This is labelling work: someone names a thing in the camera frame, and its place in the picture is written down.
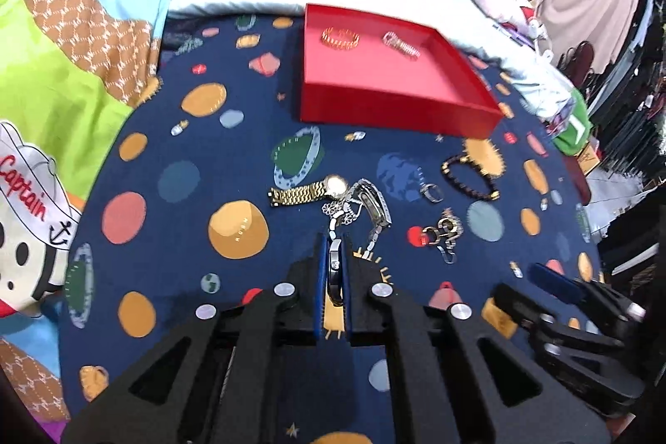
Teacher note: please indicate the silver wristwatch dark face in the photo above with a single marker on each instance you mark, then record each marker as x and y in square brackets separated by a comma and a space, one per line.
[335, 267]

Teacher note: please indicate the navy planet print cloth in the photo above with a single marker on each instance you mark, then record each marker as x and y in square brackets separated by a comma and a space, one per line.
[234, 163]

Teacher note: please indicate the green cloth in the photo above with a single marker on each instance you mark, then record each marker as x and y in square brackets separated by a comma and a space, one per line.
[572, 126]

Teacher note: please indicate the red shallow box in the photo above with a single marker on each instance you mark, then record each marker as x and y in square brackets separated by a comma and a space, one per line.
[374, 69]

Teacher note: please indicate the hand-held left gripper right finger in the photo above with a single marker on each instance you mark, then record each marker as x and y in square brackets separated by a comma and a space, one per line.
[349, 288]

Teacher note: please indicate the cartoon monkey printed blanket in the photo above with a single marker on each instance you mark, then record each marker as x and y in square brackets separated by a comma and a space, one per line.
[78, 59]

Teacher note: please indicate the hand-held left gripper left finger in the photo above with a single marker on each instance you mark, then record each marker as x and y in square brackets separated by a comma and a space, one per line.
[321, 277]

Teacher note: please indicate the wide silver hoop earring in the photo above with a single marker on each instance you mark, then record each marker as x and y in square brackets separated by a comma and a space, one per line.
[436, 197]

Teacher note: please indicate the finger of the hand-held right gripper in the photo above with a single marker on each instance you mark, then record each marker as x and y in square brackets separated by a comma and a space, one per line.
[572, 361]
[554, 281]

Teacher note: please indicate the gold wristwatch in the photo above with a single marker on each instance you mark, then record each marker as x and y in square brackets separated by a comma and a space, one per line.
[335, 186]

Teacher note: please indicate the silver charm pendant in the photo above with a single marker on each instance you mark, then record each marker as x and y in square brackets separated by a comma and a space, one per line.
[450, 223]

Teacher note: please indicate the dark wooden chair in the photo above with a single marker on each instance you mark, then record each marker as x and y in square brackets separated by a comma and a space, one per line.
[582, 59]

